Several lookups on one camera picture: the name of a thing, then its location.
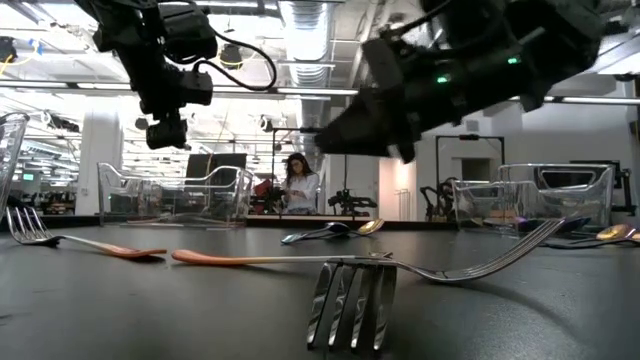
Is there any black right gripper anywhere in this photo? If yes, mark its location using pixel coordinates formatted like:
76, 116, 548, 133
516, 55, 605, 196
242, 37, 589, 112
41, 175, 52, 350
314, 47, 539, 165

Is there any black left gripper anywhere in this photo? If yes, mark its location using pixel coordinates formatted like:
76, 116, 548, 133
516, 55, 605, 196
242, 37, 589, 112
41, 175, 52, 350
115, 47, 192, 150

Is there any orange handled silver fork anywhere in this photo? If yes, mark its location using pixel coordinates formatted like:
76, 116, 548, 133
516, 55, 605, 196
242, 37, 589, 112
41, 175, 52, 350
171, 217, 569, 285
4, 205, 169, 260

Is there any dark metal fork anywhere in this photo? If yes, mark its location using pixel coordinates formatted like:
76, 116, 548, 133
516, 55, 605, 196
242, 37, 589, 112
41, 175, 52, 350
305, 252, 399, 352

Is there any black screen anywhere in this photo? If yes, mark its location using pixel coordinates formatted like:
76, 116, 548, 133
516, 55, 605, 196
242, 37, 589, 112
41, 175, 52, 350
185, 152, 248, 187

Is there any white column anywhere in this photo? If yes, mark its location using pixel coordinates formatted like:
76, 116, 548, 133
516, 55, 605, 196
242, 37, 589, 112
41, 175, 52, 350
74, 97, 125, 217

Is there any clear plastic bin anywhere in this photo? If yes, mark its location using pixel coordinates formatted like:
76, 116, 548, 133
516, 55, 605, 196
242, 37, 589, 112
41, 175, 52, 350
451, 162, 616, 235
0, 111, 31, 224
96, 161, 255, 229

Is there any person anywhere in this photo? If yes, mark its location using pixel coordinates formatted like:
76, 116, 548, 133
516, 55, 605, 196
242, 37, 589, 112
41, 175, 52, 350
281, 152, 321, 217

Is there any black monitor stand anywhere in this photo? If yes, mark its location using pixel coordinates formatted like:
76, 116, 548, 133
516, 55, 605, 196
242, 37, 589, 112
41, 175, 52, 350
569, 158, 637, 217

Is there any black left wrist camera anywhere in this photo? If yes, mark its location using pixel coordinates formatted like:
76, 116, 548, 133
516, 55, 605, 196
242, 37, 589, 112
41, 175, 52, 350
175, 67, 215, 107

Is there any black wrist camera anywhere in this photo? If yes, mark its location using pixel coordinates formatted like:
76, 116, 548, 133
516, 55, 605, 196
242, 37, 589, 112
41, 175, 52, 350
175, 67, 215, 107
360, 37, 404, 91

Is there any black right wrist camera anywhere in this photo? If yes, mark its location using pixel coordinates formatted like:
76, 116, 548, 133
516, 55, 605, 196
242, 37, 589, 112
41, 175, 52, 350
360, 37, 404, 91

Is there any black frame stand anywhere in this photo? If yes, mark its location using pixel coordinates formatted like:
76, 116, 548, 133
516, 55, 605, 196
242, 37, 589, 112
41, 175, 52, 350
271, 126, 349, 217
433, 133, 506, 221

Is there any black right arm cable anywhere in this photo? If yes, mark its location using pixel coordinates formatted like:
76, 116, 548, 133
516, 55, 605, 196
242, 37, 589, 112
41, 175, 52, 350
377, 4, 451, 44

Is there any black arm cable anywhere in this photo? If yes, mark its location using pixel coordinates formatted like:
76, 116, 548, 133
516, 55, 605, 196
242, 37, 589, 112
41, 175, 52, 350
192, 27, 279, 94
377, 4, 451, 44

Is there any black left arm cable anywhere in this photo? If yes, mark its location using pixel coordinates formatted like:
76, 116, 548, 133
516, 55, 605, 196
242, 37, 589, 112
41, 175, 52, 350
192, 27, 279, 94

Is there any silver air duct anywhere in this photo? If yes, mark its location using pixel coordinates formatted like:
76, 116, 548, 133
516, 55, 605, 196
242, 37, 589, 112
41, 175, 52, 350
277, 0, 334, 166

